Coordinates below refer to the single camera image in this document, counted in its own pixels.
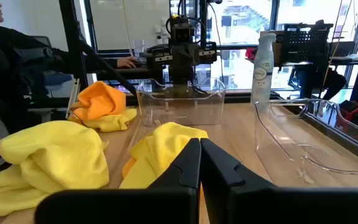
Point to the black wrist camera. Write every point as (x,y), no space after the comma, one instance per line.
(182,31)

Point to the grey office chair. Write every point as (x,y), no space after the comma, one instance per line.
(47,40)

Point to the yellow microfiber towel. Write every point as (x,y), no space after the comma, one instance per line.
(57,155)
(166,143)
(113,123)

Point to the clear plastic cup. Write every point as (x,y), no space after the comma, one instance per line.
(138,48)

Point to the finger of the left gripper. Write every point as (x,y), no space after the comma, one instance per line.
(192,57)
(179,59)

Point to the person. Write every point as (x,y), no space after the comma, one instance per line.
(11,62)

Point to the orange microfiber towel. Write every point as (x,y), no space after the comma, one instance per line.
(128,167)
(101,99)

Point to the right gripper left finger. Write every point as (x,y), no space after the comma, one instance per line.
(166,205)

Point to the clear plastic basket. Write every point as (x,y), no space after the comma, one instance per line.
(154,105)
(278,140)

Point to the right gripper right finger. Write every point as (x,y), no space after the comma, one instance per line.
(244,205)

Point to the black perforated crate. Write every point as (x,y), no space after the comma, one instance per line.
(303,42)

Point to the black office chair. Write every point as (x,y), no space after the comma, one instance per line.
(319,82)

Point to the red cloth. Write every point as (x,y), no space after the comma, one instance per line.
(251,53)

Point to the person's hand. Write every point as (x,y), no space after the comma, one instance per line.
(126,62)

